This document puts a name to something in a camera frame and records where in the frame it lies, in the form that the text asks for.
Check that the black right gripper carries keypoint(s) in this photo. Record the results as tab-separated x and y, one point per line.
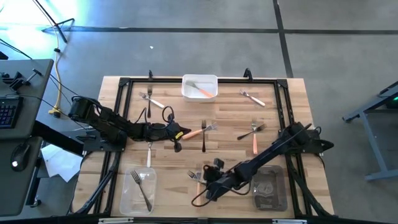
222	185

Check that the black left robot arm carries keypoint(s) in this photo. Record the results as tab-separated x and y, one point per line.
109	124

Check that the dark table clamp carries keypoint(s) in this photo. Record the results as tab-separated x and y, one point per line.
248	74
150	75

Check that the white paper sheet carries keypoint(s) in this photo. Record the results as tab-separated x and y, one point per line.
62	165

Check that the dark grey desk surface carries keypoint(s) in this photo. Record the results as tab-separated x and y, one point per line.
12	193

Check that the black desk support beam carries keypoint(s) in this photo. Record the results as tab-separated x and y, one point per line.
56	137

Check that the black fork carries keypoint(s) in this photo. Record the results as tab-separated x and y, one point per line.
148	206
149	91
240	137
204	147

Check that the black metal table frame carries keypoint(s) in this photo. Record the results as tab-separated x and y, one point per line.
161	80

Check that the grey desk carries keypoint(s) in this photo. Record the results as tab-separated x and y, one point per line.
34	102

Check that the black computer mouse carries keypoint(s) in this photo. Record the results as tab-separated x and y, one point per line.
20	157

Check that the black keyboard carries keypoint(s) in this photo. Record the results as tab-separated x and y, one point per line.
9	112

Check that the dark grey translucent bin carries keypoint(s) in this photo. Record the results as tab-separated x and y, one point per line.
269	193

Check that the black desk clamp mount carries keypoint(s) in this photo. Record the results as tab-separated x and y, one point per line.
15	82

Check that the white plastic bin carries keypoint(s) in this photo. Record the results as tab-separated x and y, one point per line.
192	96

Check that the blue grey metal table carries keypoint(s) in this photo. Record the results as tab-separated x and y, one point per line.
385	175

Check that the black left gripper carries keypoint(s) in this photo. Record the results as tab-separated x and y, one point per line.
161	132

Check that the silver metal bracket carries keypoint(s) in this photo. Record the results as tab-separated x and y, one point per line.
115	221
289	221

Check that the clear plastic bin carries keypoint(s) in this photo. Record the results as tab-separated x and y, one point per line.
130	202

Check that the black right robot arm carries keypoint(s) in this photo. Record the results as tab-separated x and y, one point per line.
270	151

